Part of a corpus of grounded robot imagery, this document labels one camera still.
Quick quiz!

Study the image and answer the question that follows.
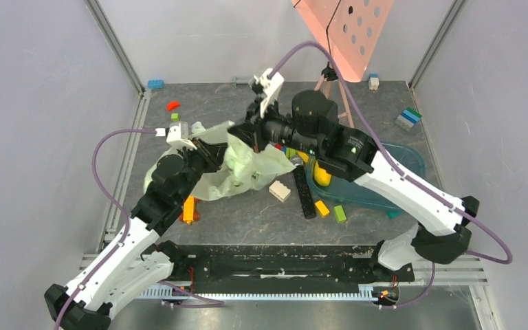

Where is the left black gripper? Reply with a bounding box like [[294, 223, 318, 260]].
[[176, 137, 229, 204]]

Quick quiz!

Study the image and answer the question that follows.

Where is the yellow fake mango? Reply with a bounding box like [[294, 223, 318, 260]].
[[313, 162, 332, 187]]

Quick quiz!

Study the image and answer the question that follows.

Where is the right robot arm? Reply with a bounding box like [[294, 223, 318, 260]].
[[228, 90, 479, 281]]

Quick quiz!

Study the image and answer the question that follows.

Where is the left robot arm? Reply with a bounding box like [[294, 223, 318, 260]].
[[44, 138, 228, 329]]

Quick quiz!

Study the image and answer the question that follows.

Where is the long green block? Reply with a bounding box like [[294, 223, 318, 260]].
[[285, 148, 298, 159]]

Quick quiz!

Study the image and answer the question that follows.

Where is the black microphone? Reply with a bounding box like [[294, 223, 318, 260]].
[[289, 155, 317, 219]]

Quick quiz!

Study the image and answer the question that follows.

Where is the yellow triangular block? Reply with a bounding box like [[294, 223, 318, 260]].
[[297, 151, 309, 164]]

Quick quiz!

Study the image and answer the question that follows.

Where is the orange yellow toy car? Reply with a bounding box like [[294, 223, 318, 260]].
[[179, 196, 199, 225]]

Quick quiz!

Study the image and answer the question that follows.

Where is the cream lego brick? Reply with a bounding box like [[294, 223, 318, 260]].
[[269, 180, 291, 203]]

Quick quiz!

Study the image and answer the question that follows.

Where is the red arch block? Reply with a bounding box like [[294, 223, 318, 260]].
[[166, 101, 180, 112]]

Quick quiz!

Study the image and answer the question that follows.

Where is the pink tripod stand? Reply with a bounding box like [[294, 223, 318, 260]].
[[313, 62, 356, 129]]

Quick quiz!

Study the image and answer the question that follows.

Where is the blue lego brick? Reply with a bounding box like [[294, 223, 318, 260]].
[[147, 79, 164, 90]]

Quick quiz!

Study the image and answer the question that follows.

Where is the yellow wooden block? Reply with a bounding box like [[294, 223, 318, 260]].
[[314, 200, 330, 218]]

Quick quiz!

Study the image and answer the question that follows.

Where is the teal plastic tub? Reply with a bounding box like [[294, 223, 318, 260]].
[[305, 142, 426, 213]]

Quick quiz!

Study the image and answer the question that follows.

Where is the green wooden block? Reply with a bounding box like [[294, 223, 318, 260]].
[[333, 205, 347, 223]]

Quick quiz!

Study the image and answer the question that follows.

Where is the white blue small brick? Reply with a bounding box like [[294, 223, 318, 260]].
[[368, 74, 380, 91]]

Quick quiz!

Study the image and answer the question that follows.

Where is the pink perforated panel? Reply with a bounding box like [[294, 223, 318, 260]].
[[292, 0, 394, 83]]

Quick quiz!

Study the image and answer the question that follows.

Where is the grey blue green brick stack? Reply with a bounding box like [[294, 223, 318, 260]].
[[395, 107, 422, 131]]

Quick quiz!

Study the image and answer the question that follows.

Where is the teal small block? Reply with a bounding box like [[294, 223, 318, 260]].
[[386, 211, 404, 219]]

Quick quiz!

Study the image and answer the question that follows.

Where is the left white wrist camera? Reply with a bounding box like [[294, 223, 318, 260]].
[[155, 121, 197, 150]]

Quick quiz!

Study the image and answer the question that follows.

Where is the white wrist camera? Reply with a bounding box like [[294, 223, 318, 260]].
[[155, 121, 197, 150], [250, 68, 285, 119]]

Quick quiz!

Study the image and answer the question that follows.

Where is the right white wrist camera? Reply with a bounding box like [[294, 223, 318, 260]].
[[250, 68, 285, 119]]

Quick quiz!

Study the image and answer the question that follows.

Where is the grey metal handle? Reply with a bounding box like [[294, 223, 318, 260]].
[[231, 76, 254, 87]]

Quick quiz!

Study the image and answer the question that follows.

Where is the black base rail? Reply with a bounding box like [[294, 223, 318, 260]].
[[167, 245, 415, 294]]

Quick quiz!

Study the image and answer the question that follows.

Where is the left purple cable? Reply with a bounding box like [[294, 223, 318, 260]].
[[53, 129, 225, 330]]

